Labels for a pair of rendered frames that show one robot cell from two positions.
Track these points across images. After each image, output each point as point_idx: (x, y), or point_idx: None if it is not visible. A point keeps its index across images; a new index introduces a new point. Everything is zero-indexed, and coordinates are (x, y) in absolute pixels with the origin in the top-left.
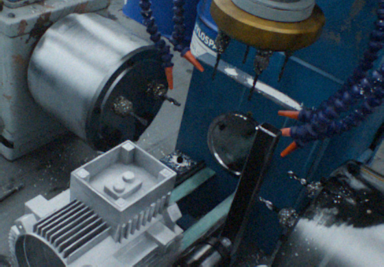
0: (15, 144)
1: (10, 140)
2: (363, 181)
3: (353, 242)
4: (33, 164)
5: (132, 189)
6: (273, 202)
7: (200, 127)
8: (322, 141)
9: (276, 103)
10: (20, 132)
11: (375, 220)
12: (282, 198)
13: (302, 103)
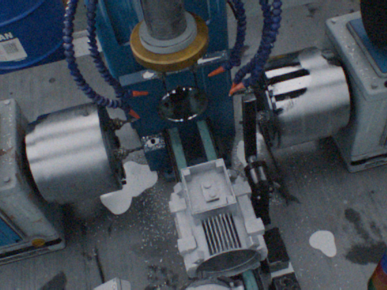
0: (60, 236)
1: (57, 237)
2: (281, 71)
3: (307, 102)
4: (77, 233)
5: (216, 187)
6: (221, 111)
7: (150, 115)
8: None
9: None
10: (56, 227)
11: (306, 84)
12: (224, 105)
13: None
